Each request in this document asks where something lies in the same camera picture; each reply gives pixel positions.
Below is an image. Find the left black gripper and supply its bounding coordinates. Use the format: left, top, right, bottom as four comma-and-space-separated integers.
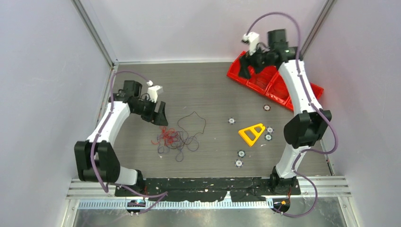
132, 96, 167, 126

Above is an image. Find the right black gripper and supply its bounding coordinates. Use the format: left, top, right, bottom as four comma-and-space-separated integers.
237, 43, 273, 80

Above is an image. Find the purple wire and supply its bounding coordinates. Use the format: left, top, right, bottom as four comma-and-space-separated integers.
157, 130, 201, 163

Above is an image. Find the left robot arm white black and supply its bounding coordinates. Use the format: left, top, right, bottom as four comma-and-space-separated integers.
74, 80, 168, 196

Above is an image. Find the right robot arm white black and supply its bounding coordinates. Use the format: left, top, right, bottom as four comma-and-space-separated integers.
239, 29, 332, 194

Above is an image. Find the red four-compartment bin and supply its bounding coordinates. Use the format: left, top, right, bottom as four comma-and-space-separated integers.
226, 51, 324, 112

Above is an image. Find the poker chip centre table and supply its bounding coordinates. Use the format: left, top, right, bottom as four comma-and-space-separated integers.
227, 117, 236, 124

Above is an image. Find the poker chip upper right pair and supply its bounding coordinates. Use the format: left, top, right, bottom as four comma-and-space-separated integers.
266, 127, 274, 134

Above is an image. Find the poker chip pair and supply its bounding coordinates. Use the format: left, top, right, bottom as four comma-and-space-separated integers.
266, 127, 274, 134
264, 134, 272, 141

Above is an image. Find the yellow triangular plastic block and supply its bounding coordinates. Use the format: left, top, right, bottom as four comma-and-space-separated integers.
238, 123, 266, 147

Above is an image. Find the poker chip lower right pair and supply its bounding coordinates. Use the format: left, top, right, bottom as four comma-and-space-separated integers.
264, 134, 272, 141

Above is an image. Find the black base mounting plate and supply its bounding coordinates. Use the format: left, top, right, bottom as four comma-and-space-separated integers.
128, 177, 301, 202

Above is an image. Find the poker chip lower upper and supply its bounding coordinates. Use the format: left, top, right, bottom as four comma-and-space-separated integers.
237, 150, 246, 158

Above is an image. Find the poker chip lowest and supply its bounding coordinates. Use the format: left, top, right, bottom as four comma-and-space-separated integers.
235, 159, 244, 168

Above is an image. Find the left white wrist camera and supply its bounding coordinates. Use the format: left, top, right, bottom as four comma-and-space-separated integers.
147, 80, 164, 103

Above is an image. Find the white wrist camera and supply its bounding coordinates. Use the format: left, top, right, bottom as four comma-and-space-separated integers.
242, 32, 260, 55
147, 80, 164, 103

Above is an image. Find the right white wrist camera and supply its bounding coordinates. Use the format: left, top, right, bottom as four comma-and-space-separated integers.
242, 32, 260, 55

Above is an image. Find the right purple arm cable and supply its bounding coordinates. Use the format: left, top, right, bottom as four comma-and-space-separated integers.
245, 12, 340, 218

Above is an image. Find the white slotted cable duct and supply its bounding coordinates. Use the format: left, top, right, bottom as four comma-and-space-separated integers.
78, 199, 273, 210

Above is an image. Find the aluminium frame rail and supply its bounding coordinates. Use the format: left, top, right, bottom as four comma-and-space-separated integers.
66, 176, 351, 200

